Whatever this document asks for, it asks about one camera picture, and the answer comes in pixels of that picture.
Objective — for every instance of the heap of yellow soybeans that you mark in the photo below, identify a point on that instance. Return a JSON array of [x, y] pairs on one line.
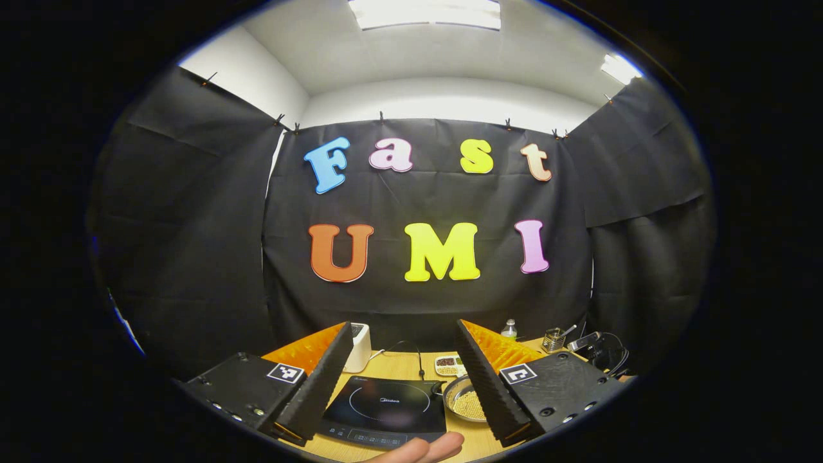
[[474, 406]]

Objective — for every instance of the black backdrop cloth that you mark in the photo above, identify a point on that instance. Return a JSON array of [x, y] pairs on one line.
[[418, 302]]

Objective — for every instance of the white sectioned bean plate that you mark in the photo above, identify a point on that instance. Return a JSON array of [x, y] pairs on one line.
[[447, 365]]

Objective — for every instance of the black induction cooktop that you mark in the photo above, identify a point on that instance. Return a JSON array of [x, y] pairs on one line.
[[386, 405]]

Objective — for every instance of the green label drink bottle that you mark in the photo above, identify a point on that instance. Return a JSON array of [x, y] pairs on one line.
[[509, 330]]

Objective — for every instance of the white toaster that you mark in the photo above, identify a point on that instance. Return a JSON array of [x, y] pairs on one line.
[[360, 347]]

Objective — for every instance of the large ceiling light panel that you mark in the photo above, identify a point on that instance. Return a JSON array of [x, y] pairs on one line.
[[424, 13]]

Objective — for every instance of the small grey device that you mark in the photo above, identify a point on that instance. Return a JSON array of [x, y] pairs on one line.
[[582, 341]]

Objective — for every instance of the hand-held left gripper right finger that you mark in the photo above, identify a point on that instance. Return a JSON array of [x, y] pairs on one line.
[[485, 386]]

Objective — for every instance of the small ceiling light panel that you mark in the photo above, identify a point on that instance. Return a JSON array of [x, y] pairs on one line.
[[620, 67]]

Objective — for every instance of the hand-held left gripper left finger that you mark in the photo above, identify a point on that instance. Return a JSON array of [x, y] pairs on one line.
[[321, 386]]

